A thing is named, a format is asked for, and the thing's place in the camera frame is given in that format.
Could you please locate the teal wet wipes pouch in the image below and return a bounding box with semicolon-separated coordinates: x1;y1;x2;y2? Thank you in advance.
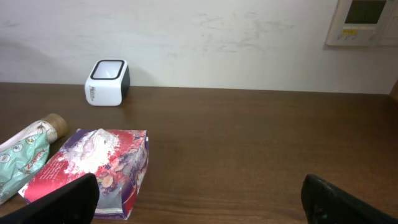
1;133;50;204

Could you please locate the red purple tissue pack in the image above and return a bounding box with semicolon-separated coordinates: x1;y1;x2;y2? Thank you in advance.
19;129;149;220

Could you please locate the white tube with cork cap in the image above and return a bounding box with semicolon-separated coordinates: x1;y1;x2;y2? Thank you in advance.
1;113;68;152

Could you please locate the white barcode scanner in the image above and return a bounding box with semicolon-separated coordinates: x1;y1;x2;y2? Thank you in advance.
85;59;131;106

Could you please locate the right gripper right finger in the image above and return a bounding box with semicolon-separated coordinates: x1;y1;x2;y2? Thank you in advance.
301;174;397;224

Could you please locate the white wall control panel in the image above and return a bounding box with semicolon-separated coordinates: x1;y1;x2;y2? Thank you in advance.
325;0;397;47

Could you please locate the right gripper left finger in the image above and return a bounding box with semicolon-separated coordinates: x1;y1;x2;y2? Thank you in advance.
1;174;100;224

